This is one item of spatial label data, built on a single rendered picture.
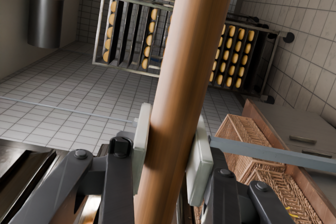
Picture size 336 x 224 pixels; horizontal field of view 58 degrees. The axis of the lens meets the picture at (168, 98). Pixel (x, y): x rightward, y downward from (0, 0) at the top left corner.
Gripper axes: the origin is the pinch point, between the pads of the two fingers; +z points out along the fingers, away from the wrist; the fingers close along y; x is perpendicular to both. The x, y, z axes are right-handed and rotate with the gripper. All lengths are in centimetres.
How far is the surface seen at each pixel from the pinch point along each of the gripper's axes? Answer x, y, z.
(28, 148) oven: -98, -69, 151
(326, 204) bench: -44, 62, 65
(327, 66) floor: -16, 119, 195
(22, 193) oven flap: -94, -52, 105
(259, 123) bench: -47, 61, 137
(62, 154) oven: -98, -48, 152
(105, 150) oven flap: -84, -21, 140
